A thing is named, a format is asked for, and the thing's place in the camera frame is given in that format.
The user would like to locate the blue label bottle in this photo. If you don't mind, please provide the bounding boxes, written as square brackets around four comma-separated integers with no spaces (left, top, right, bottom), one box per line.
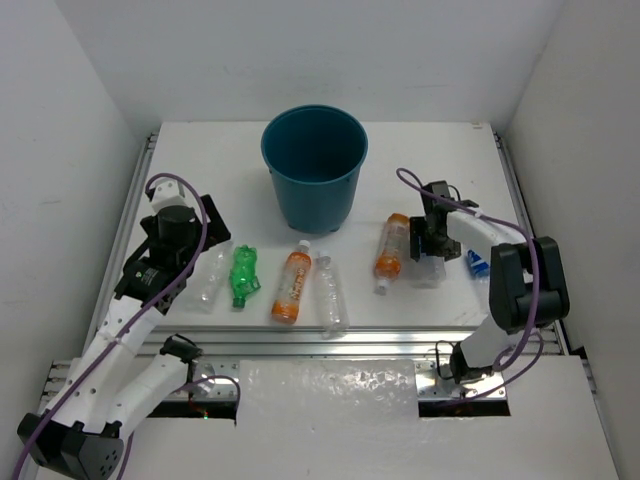
[466,249,490,283]
[409,254,447,289]

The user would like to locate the orange bottle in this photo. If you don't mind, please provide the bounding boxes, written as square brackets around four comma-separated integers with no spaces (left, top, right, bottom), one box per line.
[271,240,312,325]
[373,213,410,295]

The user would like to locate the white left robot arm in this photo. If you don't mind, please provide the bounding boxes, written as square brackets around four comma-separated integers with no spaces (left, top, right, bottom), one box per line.
[17,190,231,479]

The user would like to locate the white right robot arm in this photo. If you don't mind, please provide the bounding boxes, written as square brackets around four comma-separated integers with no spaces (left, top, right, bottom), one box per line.
[409,180,570,384]

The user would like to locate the teal plastic bin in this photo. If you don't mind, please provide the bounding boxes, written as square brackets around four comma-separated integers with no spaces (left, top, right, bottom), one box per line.
[260,104,368,235]

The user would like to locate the crushed green plastic bottle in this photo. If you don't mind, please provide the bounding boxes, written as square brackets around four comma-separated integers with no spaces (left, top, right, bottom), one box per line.
[229,245,261,309]

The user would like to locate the clear bottle far left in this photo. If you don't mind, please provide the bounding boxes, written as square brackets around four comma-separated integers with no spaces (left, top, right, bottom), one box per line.
[185,240,234,314]

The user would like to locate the orange bottle in row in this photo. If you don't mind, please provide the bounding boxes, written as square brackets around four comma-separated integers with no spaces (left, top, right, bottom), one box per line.
[271,240,312,325]

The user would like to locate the clear bottle white cap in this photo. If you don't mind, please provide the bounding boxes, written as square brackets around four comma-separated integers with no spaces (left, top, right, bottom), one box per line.
[313,250,350,338]

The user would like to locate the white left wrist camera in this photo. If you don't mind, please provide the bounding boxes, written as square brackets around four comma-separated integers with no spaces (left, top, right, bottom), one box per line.
[149,179,187,214]

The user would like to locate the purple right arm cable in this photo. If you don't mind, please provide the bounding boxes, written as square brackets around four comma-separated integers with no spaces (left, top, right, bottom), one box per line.
[395,167,546,404]

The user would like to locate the aluminium table frame rails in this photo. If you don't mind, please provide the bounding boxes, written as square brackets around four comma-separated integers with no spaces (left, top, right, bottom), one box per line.
[39,127,599,416]

